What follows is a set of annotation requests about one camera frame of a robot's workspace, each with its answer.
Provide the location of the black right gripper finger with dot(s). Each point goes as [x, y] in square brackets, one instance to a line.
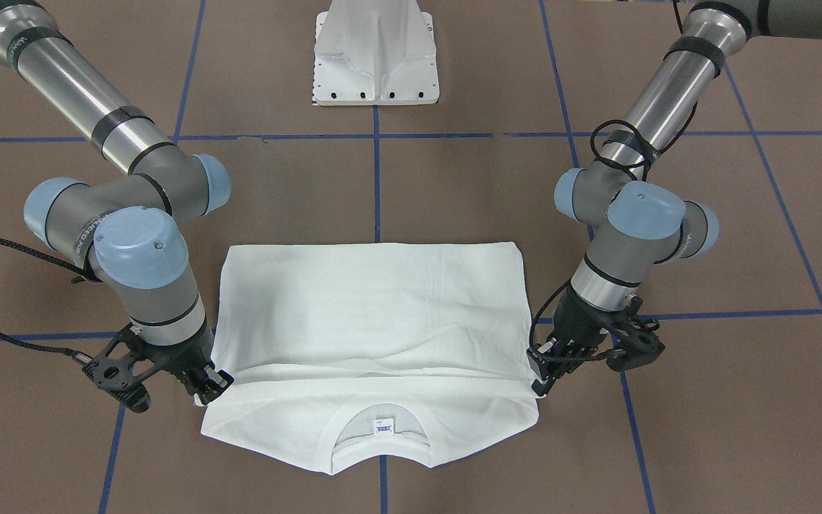
[201, 391]
[216, 382]

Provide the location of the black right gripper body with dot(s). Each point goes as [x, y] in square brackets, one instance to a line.
[181, 350]

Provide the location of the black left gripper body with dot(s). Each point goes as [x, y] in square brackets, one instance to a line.
[576, 318]

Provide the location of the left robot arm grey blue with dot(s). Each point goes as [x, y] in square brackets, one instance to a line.
[637, 224]

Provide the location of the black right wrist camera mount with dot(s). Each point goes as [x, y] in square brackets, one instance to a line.
[123, 365]

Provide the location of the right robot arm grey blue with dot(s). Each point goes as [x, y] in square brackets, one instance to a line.
[124, 233]

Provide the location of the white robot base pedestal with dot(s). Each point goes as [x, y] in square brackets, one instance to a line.
[375, 53]

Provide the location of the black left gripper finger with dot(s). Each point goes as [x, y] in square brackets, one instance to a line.
[542, 357]
[542, 385]

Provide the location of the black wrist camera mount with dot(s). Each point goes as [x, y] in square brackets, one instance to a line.
[637, 343]
[123, 365]

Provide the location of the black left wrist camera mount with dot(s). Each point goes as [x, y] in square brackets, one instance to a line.
[637, 343]

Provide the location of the white long-sleeve printed shirt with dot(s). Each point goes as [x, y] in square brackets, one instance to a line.
[340, 353]

